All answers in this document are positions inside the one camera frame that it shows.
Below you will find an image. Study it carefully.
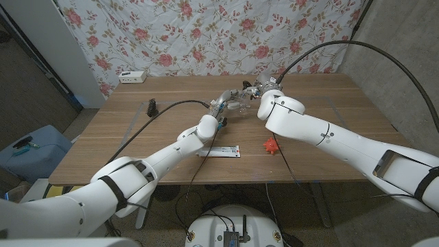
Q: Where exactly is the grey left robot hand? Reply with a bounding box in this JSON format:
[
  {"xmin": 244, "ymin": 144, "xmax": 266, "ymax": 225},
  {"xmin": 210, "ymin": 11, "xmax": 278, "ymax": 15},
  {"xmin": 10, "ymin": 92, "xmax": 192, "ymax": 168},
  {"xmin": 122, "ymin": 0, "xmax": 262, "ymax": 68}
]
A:
[{"xmin": 209, "ymin": 88, "xmax": 251, "ymax": 130}]

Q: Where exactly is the clear plastic dispenser bottle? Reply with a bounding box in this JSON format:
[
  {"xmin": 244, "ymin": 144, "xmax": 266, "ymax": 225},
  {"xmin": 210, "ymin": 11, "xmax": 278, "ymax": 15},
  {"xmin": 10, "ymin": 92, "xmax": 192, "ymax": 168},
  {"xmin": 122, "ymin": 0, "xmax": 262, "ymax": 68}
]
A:
[{"xmin": 235, "ymin": 94, "xmax": 252, "ymax": 114}]

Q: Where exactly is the orange spiky stress ball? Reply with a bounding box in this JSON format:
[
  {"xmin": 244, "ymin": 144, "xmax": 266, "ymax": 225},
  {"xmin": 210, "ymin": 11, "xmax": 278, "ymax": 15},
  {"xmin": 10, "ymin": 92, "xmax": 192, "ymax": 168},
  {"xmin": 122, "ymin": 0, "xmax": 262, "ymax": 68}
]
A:
[{"xmin": 263, "ymin": 137, "xmax": 281, "ymax": 155}]

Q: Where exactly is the floral backdrop cloth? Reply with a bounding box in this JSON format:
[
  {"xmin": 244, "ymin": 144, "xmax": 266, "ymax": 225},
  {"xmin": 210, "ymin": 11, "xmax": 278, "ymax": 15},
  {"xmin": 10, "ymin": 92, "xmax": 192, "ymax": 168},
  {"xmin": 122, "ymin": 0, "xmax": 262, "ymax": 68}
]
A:
[{"xmin": 56, "ymin": 0, "xmax": 366, "ymax": 99}]

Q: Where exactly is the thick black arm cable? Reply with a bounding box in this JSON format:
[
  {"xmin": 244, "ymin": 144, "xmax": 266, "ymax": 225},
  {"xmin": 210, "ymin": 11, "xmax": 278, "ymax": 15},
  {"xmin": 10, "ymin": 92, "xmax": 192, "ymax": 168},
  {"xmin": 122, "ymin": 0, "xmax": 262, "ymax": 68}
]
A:
[
  {"xmin": 106, "ymin": 99, "xmax": 211, "ymax": 165},
  {"xmin": 276, "ymin": 40, "xmax": 439, "ymax": 134}
]

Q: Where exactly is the black antenna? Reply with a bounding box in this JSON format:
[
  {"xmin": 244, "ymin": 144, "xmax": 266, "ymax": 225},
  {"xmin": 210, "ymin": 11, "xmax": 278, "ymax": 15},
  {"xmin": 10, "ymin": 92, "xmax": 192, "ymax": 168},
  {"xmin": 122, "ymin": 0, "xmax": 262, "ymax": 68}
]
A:
[{"xmin": 239, "ymin": 215, "xmax": 250, "ymax": 243}]

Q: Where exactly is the thin black right hand cable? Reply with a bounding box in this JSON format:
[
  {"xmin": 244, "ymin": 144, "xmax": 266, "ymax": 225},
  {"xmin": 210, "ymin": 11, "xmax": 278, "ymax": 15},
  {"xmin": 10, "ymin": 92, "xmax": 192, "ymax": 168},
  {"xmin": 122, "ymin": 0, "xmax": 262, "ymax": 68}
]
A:
[{"xmin": 272, "ymin": 132, "xmax": 416, "ymax": 200}]

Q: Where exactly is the blue plastic storage box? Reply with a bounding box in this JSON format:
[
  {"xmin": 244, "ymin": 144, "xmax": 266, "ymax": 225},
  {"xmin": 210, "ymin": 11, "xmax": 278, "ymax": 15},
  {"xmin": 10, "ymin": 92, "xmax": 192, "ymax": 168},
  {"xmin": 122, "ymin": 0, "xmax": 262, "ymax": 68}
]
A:
[{"xmin": 0, "ymin": 124, "xmax": 74, "ymax": 185}]

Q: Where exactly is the grey floor cable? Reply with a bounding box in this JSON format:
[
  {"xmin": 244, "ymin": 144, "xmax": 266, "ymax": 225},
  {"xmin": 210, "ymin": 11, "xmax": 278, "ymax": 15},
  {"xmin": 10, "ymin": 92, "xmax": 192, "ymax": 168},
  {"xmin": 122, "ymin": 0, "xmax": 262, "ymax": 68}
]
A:
[{"xmin": 265, "ymin": 183, "xmax": 286, "ymax": 237}]

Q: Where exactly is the white table leg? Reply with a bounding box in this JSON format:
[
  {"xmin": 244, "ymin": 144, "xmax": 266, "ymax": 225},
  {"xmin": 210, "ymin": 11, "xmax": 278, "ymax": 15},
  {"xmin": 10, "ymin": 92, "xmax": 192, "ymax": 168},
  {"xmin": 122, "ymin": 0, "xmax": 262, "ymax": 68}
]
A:
[{"xmin": 134, "ymin": 193, "xmax": 154, "ymax": 231}]

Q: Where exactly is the yellow and black floor panel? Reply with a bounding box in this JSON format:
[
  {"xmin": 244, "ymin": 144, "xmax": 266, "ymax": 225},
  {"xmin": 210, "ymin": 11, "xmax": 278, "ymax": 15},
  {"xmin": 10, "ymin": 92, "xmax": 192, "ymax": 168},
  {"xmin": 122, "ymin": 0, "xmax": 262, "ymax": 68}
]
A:
[{"xmin": 44, "ymin": 184, "xmax": 83, "ymax": 200}]

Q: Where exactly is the white power strip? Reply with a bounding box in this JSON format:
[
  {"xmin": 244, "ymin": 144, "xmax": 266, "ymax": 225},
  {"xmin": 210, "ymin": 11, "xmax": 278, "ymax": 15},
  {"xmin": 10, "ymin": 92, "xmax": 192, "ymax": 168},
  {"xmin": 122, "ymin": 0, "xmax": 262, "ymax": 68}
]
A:
[{"xmin": 118, "ymin": 70, "xmax": 147, "ymax": 84}]

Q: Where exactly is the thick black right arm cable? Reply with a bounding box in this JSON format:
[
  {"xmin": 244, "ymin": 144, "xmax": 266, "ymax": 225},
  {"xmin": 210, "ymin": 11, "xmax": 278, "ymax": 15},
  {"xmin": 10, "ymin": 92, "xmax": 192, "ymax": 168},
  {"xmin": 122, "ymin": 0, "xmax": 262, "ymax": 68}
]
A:
[{"xmin": 276, "ymin": 40, "xmax": 439, "ymax": 134}]

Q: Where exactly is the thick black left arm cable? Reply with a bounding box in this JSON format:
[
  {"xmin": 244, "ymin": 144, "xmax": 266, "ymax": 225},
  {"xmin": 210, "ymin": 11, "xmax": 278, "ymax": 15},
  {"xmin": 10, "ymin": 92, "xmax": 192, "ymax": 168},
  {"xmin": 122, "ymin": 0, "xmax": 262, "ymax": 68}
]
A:
[{"xmin": 106, "ymin": 99, "xmax": 211, "ymax": 165}]

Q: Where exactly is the grey table leg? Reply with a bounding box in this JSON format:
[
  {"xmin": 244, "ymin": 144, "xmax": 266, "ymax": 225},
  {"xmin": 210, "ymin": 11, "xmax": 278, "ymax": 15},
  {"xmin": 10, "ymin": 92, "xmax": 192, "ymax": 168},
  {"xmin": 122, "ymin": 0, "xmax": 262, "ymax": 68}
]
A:
[{"xmin": 308, "ymin": 182, "xmax": 333, "ymax": 229}]

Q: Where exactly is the teal pen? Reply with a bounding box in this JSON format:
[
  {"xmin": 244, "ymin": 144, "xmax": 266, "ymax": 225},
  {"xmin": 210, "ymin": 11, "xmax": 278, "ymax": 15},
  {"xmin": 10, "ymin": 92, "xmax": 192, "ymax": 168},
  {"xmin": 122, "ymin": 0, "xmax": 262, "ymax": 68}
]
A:
[{"xmin": 13, "ymin": 143, "xmax": 40, "ymax": 157}]

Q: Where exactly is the thin black left hand cable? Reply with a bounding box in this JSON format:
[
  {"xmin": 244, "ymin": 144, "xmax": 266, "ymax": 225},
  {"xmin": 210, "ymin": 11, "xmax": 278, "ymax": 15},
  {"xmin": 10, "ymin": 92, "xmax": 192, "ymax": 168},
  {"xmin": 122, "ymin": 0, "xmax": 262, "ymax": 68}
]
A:
[{"xmin": 185, "ymin": 127, "xmax": 220, "ymax": 203}]

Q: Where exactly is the black backdrop stand pole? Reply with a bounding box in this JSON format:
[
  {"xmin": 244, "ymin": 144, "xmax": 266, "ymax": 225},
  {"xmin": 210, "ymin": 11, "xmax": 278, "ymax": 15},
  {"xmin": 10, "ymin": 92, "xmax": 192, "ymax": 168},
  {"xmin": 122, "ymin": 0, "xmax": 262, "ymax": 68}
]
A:
[{"xmin": 348, "ymin": 0, "xmax": 374, "ymax": 34}]

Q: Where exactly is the black electronics module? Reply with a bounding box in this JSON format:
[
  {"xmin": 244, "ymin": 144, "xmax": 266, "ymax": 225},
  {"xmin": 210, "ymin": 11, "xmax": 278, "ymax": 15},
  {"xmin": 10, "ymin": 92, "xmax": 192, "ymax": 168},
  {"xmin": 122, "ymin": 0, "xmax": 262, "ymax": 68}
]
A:
[{"xmin": 223, "ymin": 230, "xmax": 240, "ymax": 247}]

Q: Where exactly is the black round floor fan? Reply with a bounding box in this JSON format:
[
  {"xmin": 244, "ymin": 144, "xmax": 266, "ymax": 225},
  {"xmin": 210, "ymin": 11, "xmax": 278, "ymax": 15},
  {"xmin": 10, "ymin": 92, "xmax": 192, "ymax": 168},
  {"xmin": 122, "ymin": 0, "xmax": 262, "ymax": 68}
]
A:
[{"xmin": 152, "ymin": 185, "xmax": 182, "ymax": 202}]

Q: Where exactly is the thin black hand cable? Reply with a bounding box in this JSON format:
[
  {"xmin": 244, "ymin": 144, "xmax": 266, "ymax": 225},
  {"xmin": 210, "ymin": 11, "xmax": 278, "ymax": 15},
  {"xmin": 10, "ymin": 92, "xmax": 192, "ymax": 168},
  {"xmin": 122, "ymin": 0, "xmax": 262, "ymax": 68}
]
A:
[
  {"xmin": 272, "ymin": 132, "xmax": 416, "ymax": 200},
  {"xmin": 185, "ymin": 127, "xmax": 220, "ymax": 203}
]

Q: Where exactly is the black handled tool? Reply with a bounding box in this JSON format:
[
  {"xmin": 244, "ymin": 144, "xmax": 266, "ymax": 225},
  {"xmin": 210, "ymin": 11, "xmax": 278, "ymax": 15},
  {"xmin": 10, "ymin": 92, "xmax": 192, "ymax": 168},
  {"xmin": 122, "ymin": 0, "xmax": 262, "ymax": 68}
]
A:
[{"xmin": 12, "ymin": 135, "xmax": 34, "ymax": 150}]

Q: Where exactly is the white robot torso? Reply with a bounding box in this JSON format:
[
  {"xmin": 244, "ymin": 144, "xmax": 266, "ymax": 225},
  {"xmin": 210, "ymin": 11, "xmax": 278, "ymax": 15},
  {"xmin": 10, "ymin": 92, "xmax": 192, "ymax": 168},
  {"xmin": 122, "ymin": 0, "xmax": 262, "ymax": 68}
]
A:
[{"xmin": 184, "ymin": 204, "xmax": 285, "ymax": 247}]

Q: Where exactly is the black ridged clip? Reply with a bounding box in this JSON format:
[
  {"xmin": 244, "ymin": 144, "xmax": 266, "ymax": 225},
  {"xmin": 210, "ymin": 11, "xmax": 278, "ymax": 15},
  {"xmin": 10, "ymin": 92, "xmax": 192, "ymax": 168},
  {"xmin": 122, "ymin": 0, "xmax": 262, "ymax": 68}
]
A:
[{"xmin": 147, "ymin": 98, "xmax": 159, "ymax": 118}]

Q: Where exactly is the black power adapter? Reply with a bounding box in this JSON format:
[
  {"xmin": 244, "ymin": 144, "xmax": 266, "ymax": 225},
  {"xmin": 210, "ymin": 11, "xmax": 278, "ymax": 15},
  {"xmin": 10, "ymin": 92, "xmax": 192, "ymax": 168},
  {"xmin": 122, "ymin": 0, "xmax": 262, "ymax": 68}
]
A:
[{"xmin": 281, "ymin": 232, "xmax": 305, "ymax": 247}]

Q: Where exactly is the white toothpaste tube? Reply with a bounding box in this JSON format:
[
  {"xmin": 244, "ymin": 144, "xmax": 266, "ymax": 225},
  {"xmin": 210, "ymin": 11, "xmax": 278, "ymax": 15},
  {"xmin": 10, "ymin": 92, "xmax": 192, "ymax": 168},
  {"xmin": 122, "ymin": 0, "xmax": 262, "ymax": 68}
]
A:
[{"xmin": 197, "ymin": 145, "xmax": 241, "ymax": 158}]

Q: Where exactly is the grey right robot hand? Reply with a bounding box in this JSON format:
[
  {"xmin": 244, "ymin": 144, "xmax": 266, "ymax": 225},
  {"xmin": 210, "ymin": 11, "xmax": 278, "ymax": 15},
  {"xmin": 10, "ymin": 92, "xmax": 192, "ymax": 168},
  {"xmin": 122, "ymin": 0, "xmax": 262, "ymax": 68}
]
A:
[{"xmin": 241, "ymin": 72, "xmax": 284, "ymax": 102}]

